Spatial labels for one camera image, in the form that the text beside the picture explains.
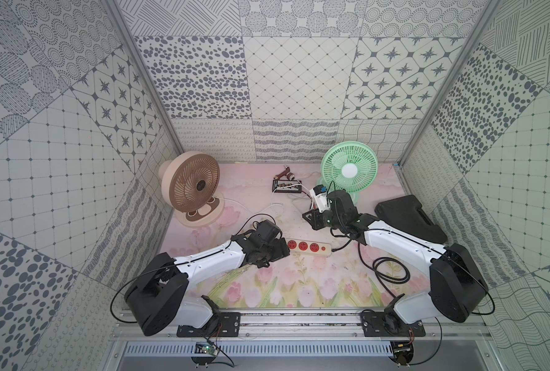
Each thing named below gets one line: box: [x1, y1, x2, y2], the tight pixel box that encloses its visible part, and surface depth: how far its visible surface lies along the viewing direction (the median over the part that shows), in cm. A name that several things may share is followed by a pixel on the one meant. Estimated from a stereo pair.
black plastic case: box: [374, 194, 448, 245], surface depth 99 cm
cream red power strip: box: [285, 238, 333, 257], surface depth 90 cm
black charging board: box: [271, 179, 303, 194], surface depth 113 cm
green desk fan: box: [315, 140, 380, 205], surface depth 88 cm
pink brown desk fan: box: [158, 150, 225, 229], surface depth 83 cm
